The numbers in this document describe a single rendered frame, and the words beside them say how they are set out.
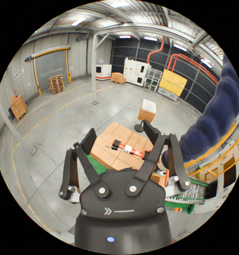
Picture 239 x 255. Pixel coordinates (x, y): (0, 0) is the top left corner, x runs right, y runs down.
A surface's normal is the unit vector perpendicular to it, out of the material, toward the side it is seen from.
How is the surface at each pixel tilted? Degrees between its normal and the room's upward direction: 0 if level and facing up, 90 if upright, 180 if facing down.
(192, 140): 98
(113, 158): 0
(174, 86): 90
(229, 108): 80
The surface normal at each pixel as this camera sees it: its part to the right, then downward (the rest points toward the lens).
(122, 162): 0.14, -0.66
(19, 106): 0.82, 0.49
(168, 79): -0.54, 0.58
